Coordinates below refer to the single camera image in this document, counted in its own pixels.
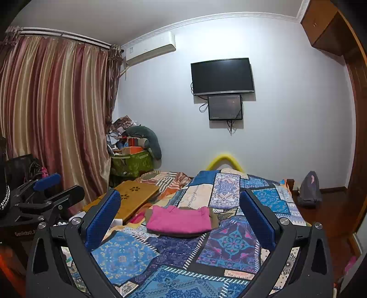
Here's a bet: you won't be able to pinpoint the grey backpack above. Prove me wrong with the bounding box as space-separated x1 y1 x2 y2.
297 171 322 208

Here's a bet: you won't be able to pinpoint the orange striped blanket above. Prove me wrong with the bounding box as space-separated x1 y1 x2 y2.
128 170 192 224

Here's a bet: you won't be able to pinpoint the white air conditioner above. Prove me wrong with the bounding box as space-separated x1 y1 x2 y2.
123 31 176 66

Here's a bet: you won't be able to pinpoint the grey green plush toy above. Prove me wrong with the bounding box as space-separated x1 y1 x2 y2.
126 125 162 160

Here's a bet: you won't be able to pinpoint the yellow curved pillow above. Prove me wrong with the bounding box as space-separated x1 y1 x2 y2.
206 153 244 173

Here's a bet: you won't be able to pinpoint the green storage box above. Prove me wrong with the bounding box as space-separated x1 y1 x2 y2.
111 150 154 179

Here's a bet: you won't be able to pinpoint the wooden lap desk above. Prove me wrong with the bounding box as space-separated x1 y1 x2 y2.
83 181 159 220

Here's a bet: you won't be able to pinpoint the pink slipper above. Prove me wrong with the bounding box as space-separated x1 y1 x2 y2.
344 256 357 274

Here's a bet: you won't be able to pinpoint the pink pants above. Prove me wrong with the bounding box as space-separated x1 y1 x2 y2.
145 204 214 234

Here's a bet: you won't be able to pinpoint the blue patchwork bedspread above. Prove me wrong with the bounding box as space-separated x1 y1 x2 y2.
60 169 307 298

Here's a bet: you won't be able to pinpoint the small black wall monitor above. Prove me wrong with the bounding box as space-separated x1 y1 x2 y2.
208 94 243 120

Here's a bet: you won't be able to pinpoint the black wall television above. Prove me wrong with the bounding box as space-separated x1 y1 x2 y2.
191 58 255 96

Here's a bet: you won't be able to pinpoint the striped red gold curtain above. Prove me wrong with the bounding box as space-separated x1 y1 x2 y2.
1 27 122 205

